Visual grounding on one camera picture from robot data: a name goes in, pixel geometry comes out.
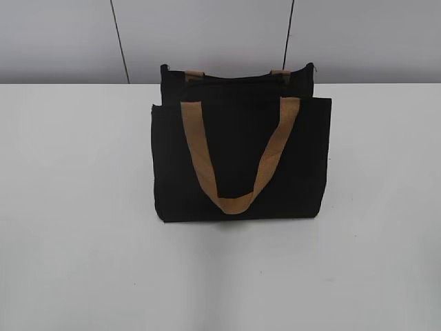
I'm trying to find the black tote bag tan handles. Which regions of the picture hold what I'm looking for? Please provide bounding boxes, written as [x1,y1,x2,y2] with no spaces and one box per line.
[151,63,331,223]

